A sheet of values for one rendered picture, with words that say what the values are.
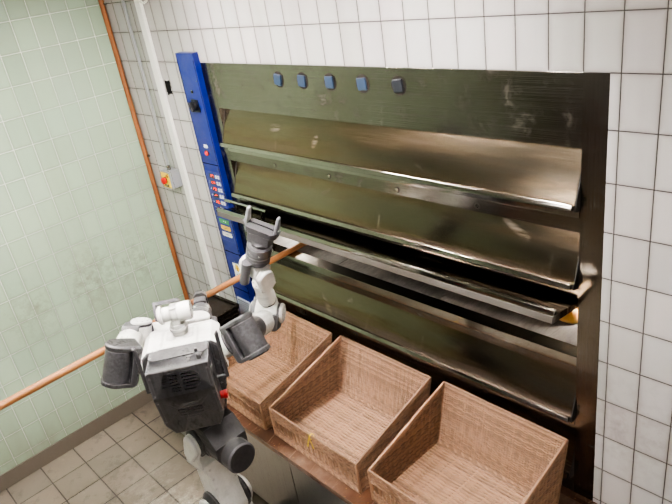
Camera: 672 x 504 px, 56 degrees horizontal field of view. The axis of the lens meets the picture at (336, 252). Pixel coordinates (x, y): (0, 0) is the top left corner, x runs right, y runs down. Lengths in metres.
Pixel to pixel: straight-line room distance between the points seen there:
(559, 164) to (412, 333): 1.04
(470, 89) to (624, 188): 0.54
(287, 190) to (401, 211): 0.68
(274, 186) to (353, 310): 0.68
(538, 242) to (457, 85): 0.56
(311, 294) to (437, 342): 0.76
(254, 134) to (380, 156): 0.78
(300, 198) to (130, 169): 1.41
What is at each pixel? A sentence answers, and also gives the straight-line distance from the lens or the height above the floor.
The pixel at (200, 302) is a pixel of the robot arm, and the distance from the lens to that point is 2.73.
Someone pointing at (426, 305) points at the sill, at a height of 1.18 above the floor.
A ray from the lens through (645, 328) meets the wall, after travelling 2.05.
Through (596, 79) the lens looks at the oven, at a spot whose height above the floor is 2.08.
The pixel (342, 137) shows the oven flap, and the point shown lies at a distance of 2.50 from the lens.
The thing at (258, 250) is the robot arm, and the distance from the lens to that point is 2.15.
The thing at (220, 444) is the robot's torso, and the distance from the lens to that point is 2.29.
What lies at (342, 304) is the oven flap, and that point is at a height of 1.01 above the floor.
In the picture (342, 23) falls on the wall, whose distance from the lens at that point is 2.34.
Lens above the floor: 2.49
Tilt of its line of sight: 26 degrees down
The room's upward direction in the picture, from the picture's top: 9 degrees counter-clockwise
